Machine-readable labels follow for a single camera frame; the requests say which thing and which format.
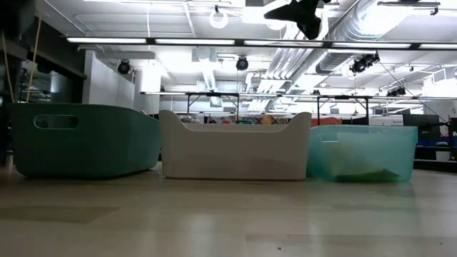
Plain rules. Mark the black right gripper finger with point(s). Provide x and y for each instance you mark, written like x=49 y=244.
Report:
x=311 y=26
x=282 y=12

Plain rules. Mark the dark teal plastic bin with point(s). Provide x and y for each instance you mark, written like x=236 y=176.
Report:
x=93 y=153

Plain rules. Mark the black spotlight cluster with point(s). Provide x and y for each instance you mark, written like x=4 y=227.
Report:
x=362 y=63

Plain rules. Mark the orange cloth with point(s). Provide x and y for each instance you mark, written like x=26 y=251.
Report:
x=326 y=122

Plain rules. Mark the colourful patterned banner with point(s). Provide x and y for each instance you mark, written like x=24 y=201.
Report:
x=267 y=120

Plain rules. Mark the translucent aqua plastic bin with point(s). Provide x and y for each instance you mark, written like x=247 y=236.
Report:
x=360 y=142

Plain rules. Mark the dark monitor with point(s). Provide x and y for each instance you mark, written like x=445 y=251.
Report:
x=421 y=128

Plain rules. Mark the white plastic bin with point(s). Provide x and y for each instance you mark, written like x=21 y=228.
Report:
x=235 y=157

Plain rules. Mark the long ceiling light bar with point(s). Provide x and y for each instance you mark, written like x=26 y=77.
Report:
x=107 y=40

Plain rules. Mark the black frame table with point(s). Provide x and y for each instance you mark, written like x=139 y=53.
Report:
x=342 y=97
x=214 y=94

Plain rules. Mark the black ceiling bracket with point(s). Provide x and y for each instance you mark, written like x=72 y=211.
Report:
x=407 y=3

